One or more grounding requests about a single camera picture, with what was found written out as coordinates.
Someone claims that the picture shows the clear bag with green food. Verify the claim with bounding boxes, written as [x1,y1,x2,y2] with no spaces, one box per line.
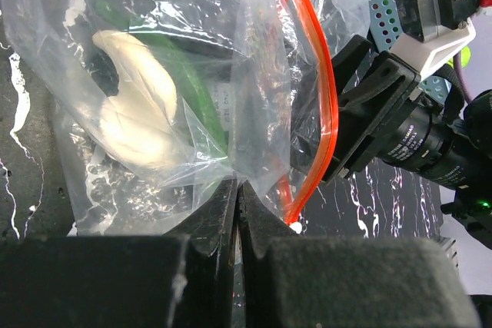
[1,0,370,236]

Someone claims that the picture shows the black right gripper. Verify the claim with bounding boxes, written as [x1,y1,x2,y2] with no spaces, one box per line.
[322,35,491,190]

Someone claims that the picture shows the light blue plastic basket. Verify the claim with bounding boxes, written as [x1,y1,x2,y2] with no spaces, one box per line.
[367,0,454,104]

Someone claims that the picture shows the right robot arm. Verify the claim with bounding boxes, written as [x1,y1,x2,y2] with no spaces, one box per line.
[322,35,491,247]

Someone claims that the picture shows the white fake garlic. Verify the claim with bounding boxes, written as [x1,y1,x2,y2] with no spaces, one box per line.
[92,30,184,169]

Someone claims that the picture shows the green fake cucumber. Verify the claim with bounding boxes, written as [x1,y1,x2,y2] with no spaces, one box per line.
[94,0,228,152]

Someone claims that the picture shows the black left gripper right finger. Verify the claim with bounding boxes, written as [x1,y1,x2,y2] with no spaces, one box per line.
[237,183,480,327]

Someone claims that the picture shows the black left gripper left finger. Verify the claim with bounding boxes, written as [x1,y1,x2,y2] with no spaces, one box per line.
[1,180,238,327]

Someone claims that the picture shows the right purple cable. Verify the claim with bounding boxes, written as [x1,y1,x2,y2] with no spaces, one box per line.
[452,49,474,104]

